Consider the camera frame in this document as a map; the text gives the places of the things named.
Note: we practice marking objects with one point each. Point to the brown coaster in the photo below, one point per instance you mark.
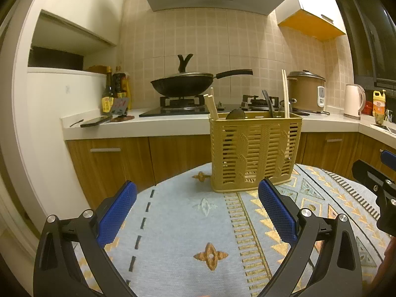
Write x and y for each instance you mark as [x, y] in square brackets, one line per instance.
[125, 118]

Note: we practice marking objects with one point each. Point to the red packet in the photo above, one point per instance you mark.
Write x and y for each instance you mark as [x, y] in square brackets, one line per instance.
[369, 108]

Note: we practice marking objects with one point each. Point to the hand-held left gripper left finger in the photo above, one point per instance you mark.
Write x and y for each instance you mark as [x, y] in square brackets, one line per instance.
[119, 213]

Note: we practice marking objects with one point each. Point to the grey phone stand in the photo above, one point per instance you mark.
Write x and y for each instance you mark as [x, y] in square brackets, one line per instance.
[119, 106]

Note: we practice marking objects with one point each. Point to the yellow plastic utensil basket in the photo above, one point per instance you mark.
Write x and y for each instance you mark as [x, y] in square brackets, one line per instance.
[255, 154]

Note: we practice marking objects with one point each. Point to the light wooden chopstick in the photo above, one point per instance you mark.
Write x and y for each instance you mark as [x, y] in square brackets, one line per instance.
[287, 99]
[212, 94]
[284, 92]

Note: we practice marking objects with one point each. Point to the dark knife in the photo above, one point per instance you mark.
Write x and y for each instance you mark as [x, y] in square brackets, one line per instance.
[76, 123]

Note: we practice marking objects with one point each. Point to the yellow dish soap bottle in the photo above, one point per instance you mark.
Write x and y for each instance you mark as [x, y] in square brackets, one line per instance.
[379, 105]

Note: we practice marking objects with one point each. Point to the wooden base cabinet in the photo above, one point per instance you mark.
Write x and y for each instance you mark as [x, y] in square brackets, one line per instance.
[108, 167]

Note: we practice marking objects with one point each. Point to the glass wok lid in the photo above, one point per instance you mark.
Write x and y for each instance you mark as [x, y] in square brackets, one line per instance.
[184, 68]

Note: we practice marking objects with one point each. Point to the dark spoon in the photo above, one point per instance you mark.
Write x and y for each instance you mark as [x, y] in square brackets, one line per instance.
[268, 102]

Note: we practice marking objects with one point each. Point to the yellow oil bottle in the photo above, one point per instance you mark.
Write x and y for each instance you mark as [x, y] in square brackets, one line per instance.
[128, 89]

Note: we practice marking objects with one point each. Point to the patterned light blue tablecloth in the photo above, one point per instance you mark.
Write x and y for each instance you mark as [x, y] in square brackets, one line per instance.
[191, 222]

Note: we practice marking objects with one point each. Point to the dark window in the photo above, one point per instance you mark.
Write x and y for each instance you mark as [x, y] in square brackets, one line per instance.
[371, 37]

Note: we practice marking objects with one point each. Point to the person's right forearm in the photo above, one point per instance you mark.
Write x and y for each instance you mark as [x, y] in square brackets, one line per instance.
[390, 250]

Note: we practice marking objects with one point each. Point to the tall dark sauce bottle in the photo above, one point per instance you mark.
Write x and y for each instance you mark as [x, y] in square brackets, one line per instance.
[108, 92]

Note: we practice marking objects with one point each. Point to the black wok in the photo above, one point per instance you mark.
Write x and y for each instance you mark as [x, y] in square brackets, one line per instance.
[182, 88]

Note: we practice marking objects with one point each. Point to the black smartphone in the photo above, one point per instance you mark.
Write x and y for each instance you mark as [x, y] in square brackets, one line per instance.
[96, 121]

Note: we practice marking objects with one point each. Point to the cream electric kettle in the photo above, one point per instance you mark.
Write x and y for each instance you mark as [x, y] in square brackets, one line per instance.
[352, 102]

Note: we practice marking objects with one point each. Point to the wide dark sauce bottle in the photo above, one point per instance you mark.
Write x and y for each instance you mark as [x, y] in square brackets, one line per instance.
[120, 85]

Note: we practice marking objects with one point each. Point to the black gas stove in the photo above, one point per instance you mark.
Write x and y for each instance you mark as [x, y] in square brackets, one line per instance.
[182, 109]

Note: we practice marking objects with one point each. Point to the orange and white wall cabinet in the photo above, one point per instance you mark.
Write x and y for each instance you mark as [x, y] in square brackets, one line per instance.
[312, 21]

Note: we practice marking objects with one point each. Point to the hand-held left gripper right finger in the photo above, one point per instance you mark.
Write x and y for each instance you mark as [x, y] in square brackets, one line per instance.
[278, 215]

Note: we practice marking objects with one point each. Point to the brown rice cooker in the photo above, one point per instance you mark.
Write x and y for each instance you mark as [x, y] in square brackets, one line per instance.
[304, 92]

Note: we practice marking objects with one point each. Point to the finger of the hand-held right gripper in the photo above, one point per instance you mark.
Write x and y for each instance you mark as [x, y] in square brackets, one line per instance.
[366, 174]
[389, 156]

